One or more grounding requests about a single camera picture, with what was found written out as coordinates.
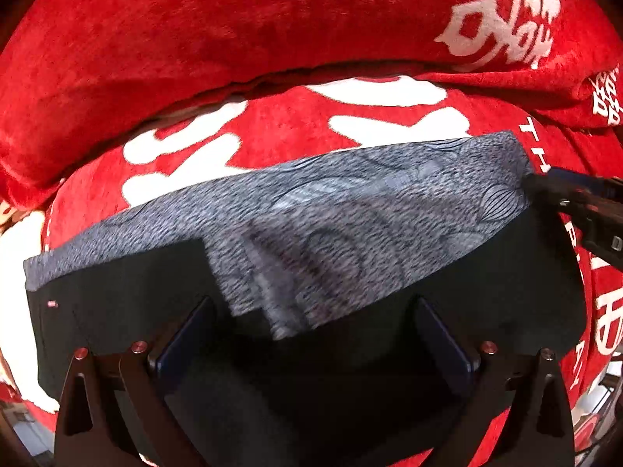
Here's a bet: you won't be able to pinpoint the red printed blanket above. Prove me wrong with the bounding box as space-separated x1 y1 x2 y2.
0 75 623 467

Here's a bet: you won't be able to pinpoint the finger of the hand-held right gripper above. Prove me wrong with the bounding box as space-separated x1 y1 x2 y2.
539 167 623 200
523 175 623 270

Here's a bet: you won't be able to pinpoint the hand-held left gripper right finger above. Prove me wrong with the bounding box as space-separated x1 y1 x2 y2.
413 296 576 467

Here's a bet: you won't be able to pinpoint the black pants with grey floral stripe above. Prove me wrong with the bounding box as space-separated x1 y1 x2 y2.
23 130 587 467

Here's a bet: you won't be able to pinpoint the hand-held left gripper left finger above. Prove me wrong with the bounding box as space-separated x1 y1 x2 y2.
53 296 218 467

